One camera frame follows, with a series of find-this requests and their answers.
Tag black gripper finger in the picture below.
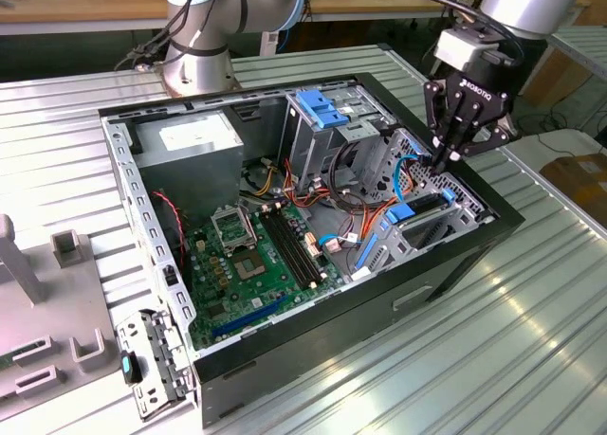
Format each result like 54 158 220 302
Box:
424 80 465 174
448 100 519 164

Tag long blue SATA wire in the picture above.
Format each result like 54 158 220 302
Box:
392 151 435 203

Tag hard disk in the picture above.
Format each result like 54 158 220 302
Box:
354 188 459 271

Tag grey perforated disk bay cage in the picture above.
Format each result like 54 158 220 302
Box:
350 126 497 284

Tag large brown cardboard box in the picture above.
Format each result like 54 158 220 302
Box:
524 41 595 107

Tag blue drive bay latch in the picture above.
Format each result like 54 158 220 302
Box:
294 89 350 129

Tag grey optical drive cage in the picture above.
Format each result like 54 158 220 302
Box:
282 84 397 195

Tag black RAM slot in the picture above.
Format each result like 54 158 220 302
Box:
270 207 323 284
258 209 309 289

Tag green motherboard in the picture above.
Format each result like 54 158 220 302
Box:
182 202 353 352

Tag CPU socket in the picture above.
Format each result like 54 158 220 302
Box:
230 248 267 282

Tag metal socket cover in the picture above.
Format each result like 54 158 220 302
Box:
210 206 260 255

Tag grey Dell power supply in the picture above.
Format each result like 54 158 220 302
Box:
132 110 246 219

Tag black PC case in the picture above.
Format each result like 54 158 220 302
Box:
97 72 525 429

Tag blue expansion slot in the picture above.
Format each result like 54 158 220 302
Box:
212 295 288 339

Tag black case fan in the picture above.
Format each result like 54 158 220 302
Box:
151 188 193 292

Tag grey parts rack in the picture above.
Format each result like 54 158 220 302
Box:
0 211 120 403

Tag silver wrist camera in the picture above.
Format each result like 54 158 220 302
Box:
433 27 495 72

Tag metal frame table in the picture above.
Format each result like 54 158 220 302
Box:
544 25 607 134

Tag dark brown wire bundle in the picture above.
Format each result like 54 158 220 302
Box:
329 140 395 218

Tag orange red wire bundle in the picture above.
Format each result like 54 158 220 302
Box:
282 157 333 209

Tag short blue SATA wire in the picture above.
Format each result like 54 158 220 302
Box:
316 234 343 255

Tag yellow black wire bundle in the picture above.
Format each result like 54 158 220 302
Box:
241 157 285 199

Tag red black fan wire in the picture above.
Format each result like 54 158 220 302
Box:
151 190 189 275

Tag black dangling cable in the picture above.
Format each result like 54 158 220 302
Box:
132 0 248 72
116 0 210 72

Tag black blue bracket latch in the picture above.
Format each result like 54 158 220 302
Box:
119 350 141 385

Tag grey expansion bracket plate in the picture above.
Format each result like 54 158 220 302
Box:
116 306 198 422

